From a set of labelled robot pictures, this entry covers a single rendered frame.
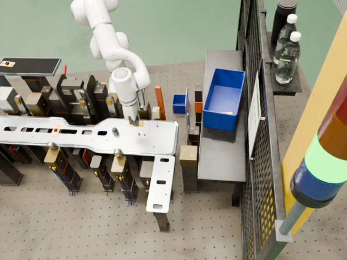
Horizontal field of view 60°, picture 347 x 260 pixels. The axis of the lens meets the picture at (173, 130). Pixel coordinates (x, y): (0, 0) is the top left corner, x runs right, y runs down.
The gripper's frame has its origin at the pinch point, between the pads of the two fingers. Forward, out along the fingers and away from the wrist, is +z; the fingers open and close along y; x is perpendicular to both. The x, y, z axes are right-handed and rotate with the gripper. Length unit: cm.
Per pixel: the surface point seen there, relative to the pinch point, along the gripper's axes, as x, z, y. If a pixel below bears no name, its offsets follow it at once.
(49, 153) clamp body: -41.9, 7.7, 17.3
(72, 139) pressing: -35.8, 12.2, 5.2
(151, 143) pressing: 7.4, 12.2, 5.3
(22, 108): -70, 9, -12
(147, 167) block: 7.1, 14.2, 18.3
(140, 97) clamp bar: 0.3, -0.6, -14.9
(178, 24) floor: -10, 113, -239
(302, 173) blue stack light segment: 53, -73, 64
